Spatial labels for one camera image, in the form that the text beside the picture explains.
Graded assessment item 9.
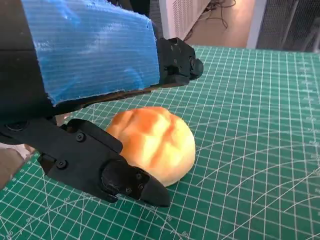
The green cutting mat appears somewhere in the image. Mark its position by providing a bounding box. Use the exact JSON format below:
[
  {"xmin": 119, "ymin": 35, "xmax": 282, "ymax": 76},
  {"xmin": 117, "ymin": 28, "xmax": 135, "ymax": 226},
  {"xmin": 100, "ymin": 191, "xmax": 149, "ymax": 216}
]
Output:
[{"xmin": 0, "ymin": 44, "xmax": 320, "ymax": 240}]

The round bread bun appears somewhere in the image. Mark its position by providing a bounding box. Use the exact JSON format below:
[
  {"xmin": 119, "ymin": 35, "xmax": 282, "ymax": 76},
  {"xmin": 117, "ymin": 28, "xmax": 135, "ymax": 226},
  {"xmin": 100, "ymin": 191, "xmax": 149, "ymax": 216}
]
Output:
[{"xmin": 104, "ymin": 106, "xmax": 196, "ymax": 187}]

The white perforated metal cabinet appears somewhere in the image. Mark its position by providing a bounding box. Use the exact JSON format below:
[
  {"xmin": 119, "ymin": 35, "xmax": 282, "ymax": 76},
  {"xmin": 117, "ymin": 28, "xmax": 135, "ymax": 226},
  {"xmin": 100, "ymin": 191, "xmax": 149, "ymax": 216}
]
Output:
[{"xmin": 154, "ymin": 0, "xmax": 223, "ymax": 42}]

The white cabinet dark mesh door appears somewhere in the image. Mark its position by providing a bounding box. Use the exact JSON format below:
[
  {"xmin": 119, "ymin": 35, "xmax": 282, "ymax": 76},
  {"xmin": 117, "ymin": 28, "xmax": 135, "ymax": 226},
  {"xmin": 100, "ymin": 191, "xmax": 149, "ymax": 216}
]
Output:
[{"xmin": 246, "ymin": 0, "xmax": 320, "ymax": 53}]

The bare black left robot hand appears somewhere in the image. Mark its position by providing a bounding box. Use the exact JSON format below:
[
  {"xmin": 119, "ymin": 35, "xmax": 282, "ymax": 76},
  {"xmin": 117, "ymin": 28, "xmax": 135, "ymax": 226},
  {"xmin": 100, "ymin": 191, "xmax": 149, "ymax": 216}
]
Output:
[{"xmin": 0, "ymin": 0, "xmax": 205, "ymax": 208}]

